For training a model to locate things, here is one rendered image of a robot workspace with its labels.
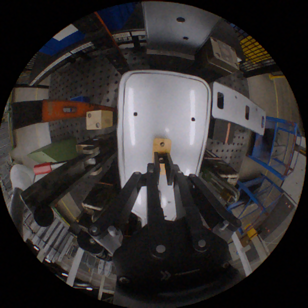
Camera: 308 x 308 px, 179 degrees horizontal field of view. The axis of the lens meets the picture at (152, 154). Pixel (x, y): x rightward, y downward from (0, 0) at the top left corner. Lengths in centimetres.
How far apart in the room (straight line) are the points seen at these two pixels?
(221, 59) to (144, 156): 29
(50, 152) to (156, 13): 63
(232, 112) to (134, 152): 28
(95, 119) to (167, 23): 22
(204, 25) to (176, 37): 7
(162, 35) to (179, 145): 25
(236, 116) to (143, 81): 26
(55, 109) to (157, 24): 21
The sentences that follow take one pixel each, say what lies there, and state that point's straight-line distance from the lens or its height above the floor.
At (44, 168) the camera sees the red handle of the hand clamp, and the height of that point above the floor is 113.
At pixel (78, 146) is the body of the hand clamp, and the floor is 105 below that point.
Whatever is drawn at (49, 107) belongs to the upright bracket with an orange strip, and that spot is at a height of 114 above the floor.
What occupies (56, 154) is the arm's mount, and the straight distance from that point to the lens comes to 62.
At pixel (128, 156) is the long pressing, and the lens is 25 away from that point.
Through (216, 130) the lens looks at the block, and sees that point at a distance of 30.
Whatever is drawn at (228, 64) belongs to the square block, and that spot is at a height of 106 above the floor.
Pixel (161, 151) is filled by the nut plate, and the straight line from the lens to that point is 21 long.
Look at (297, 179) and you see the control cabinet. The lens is 795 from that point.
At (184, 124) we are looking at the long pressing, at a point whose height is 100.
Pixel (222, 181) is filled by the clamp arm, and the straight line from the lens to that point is 26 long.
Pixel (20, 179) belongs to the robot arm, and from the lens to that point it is 76.
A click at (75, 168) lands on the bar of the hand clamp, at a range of 19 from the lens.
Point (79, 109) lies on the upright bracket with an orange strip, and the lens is 19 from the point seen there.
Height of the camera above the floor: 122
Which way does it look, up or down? 69 degrees down
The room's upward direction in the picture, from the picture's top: 178 degrees counter-clockwise
